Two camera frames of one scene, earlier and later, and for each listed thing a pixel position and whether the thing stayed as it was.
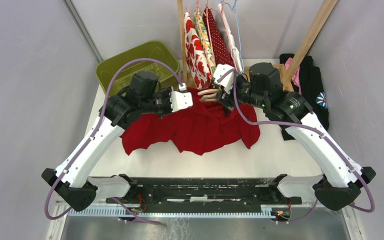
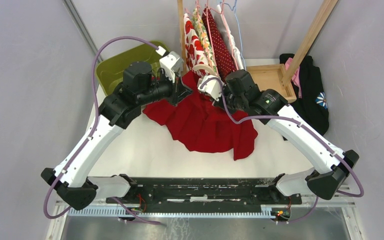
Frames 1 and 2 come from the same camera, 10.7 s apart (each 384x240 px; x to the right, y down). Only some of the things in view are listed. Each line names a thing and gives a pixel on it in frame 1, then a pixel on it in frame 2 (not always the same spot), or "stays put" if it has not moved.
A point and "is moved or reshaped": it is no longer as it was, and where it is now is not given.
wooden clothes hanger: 211,97 is moved or reshaped
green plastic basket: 107,65 stays put
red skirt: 194,129 is moved or reshaped
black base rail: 204,191 stays put
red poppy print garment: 196,57 stays put
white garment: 226,30 stays put
